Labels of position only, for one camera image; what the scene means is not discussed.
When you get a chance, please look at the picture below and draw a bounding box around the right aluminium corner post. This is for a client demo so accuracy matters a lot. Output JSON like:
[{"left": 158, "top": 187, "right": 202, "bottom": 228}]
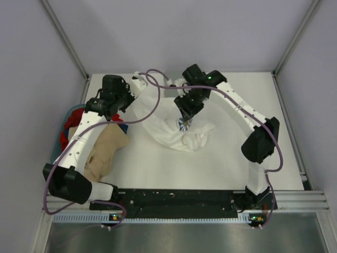
[{"left": 272, "top": 0, "right": 322, "bottom": 77}]

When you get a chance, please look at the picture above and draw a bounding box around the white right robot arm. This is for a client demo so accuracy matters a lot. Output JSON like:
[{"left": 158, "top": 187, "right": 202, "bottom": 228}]
[{"left": 171, "top": 64, "right": 280, "bottom": 209}]

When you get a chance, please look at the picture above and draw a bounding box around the aluminium frame front rail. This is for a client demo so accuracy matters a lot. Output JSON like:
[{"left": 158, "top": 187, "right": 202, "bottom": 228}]
[{"left": 42, "top": 190, "right": 330, "bottom": 212}]

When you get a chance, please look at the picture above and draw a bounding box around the left aluminium corner post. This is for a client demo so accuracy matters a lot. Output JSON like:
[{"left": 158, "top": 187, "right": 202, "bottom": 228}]
[{"left": 38, "top": 0, "right": 89, "bottom": 80}]

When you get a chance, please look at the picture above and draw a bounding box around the beige t-shirt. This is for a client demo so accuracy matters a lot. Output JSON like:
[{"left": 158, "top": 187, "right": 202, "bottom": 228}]
[{"left": 84, "top": 124, "right": 130, "bottom": 182}]

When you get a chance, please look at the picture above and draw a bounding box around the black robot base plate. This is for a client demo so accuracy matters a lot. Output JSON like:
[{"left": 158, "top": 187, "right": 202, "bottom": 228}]
[{"left": 89, "top": 188, "right": 277, "bottom": 218}]

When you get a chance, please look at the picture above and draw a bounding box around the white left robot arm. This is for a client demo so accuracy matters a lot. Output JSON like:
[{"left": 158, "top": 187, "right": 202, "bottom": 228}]
[{"left": 43, "top": 75, "right": 146, "bottom": 209}]

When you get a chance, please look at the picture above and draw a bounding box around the aluminium corner post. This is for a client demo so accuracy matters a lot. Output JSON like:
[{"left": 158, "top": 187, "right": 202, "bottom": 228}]
[
  {"left": 272, "top": 0, "right": 322, "bottom": 77},
  {"left": 38, "top": 0, "right": 89, "bottom": 80}
]

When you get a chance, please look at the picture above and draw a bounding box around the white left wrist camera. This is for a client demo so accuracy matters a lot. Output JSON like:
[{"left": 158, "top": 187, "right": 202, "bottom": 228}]
[{"left": 130, "top": 72, "right": 148, "bottom": 98}]

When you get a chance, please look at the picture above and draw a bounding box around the white daisy print t-shirt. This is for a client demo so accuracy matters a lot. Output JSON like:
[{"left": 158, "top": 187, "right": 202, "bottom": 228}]
[{"left": 131, "top": 85, "right": 215, "bottom": 152}]

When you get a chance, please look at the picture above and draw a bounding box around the white slotted cable duct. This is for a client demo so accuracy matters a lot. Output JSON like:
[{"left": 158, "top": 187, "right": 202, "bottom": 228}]
[{"left": 53, "top": 212, "right": 266, "bottom": 224}]

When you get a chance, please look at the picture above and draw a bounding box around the red t-shirt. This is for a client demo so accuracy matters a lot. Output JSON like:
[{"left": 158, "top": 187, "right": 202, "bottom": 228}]
[{"left": 60, "top": 105, "right": 123, "bottom": 151}]

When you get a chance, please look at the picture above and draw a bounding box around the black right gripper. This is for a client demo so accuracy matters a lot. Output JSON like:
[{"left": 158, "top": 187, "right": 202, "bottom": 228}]
[{"left": 175, "top": 89, "right": 207, "bottom": 122}]

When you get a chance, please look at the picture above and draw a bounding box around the teal plastic laundry bin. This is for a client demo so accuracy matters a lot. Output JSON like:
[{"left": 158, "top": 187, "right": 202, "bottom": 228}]
[{"left": 51, "top": 104, "right": 85, "bottom": 164}]

